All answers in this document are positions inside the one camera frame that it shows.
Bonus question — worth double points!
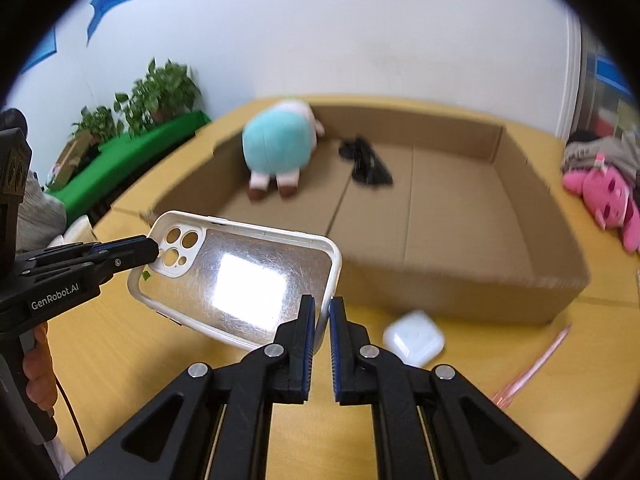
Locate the pink pen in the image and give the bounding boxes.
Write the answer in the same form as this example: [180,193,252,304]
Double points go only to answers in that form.
[491,324,572,410]

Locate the white earbuds case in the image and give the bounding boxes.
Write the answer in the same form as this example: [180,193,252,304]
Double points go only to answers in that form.
[383,310,445,367]

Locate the white clear phone case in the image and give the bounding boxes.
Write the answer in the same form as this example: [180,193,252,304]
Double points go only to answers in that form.
[127,210,343,351]

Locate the green-haired pink plush doll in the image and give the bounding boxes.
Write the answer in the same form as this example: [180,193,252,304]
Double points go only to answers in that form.
[241,99,324,202]

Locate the black sunglasses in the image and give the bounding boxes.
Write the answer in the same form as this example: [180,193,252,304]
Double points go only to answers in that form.
[338,136,394,188]

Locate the person's left hand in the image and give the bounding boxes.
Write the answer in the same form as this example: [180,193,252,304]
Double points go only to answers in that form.
[23,323,58,412]

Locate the green cloth covered bench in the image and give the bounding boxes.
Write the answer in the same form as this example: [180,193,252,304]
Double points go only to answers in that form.
[47,110,210,226]

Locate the potted green plant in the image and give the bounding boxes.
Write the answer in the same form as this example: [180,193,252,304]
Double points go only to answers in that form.
[113,58,201,136]
[72,105,124,143]

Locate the brown cardboard box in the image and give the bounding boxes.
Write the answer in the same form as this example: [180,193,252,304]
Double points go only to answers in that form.
[150,98,590,324]

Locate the pink plush pig toy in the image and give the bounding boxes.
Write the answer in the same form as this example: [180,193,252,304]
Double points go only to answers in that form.
[562,155,639,254]

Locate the beige grey cloth bag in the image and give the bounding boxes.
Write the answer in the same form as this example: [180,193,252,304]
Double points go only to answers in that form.
[561,130,639,194]

